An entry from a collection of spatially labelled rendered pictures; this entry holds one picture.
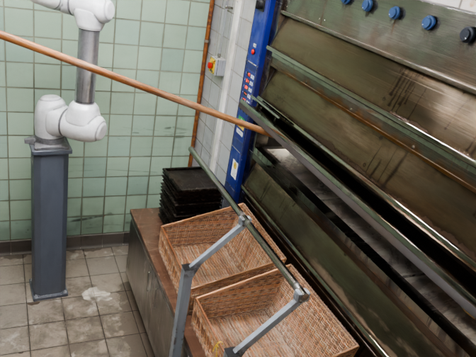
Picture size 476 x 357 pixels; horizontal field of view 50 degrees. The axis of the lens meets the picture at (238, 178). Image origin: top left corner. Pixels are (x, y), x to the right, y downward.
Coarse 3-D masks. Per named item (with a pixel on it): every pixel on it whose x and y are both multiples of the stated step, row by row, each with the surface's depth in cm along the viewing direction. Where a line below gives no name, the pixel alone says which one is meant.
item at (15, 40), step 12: (0, 36) 182; (12, 36) 183; (36, 48) 188; (48, 48) 190; (60, 60) 193; (72, 60) 194; (96, 72) 200; (108, 72) 201; (132, 84) 207; (144, 84) 210; (168, 96) 215; (192, 108) 222; (204, 108) 224; (228, 120) 231; (240, 120) 233; (264, 132) 241
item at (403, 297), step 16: (272, 160) 266; (288, 176) 250; (304, 192) 237; (320, 208) 225; (336, 224) 214; (352, 240) 204; (368, 256) 195; (384, 272) 187; (400, 288) 179; (416, 304) 172; (432, 320) 166; (448, 320) 167; (448, 336) 160; (464, 336) 161; (464, 352) 155
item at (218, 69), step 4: (212, 56) 314; (216, 56) 315; (212, 60) 311; (216, 60) 307; (220, 60) 308; (224, 60) 309; (212, 64) 311; (216, 64) 308; (220, 64) 310; (224, 64) 310; (212, 68) 312; (216, 68) 310; (220, 68) 311; (224, 68) 312; (212, 72) 312; (216, 72) 311; (220, 72) 312; (224, 72) 313
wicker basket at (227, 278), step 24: (216, 216) 285; (168, 240) 263; (192, 240) 287; (240, 240) 282; (168, 264) 263; (216, 264) 276; (240, 264) 277; (264, 264) 241; (192, 288) 231; (216, 288) 257; (192, 312) 238
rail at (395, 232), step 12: (252, 108) 250; (264, 120) 238; (276, 132) 228; (324, 168) 197; (336, 180) 188; (348, 192) 182; (360, 204) 176; (372, 216) 170; (408, 240) 156; (420, 252) 151; (432, 264) 147; (444, 276) 143; (456, 288) 139; (468, 300) 135
